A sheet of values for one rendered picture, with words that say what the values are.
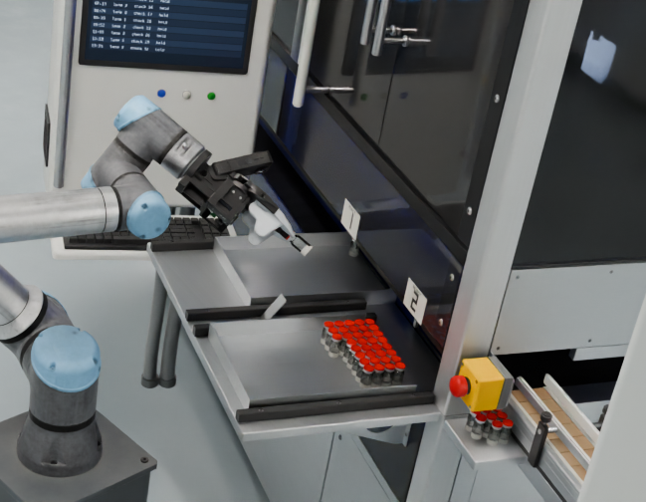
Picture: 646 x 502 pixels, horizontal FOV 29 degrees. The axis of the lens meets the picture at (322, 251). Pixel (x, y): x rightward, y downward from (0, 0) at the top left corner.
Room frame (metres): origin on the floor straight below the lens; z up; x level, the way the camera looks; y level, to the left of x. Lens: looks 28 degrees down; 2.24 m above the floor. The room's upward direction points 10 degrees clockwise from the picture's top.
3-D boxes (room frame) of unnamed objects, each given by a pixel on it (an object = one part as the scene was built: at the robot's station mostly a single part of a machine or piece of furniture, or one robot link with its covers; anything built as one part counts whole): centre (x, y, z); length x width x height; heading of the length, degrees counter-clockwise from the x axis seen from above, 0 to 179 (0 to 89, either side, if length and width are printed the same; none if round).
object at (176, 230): (2.60, 0.42, 0.82); 0.40 x 0.14 x 0.02; 110
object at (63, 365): (1.79, 0.41, 0.96); 0.13 x 0.12 x 0.14; 33
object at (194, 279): (2.23, 0.02, 0.87); 0.70 x 0.48 x 0.02; 26
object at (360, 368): (2.09, -0.09, 0.91); 0.18 x 0.02 x 0.05; 26
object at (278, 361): (2.06, -0.02, 0.90); 0.34 x 0.26 x 0.04; 116
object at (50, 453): (1.78, 0.40, 0.84); 0.15 x 0.15 x 0.10
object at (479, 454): (1.94, -0.38, 0.87); 0.14 x 0.13 x 0.02; 116
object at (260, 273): (2.41, 0.03, 0.90); 0.34 x 0.26 x 0.04; 116
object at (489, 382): (1.93, -0.33, 1.00); 0.08 x 0.07 x 0.07; 116
